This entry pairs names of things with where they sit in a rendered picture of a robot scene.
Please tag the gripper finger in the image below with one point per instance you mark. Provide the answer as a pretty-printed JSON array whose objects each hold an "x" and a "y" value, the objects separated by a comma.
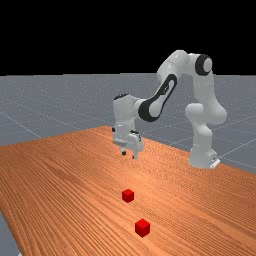
[
  {"x": 135, "y": 155},
  {"x": 123, "y": 151}
]

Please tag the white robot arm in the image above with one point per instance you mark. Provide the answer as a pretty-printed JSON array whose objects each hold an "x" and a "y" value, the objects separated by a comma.
[{"x": 203, "y": 110}]

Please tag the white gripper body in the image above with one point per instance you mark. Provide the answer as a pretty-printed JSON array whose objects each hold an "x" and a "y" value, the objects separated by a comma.
[{"x": 127, "y": 137}]

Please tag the red cube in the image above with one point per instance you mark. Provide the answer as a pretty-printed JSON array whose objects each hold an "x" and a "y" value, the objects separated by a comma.
[
  {"x": 142, "y": 227},
  {"x": 128, "y": 195}
]

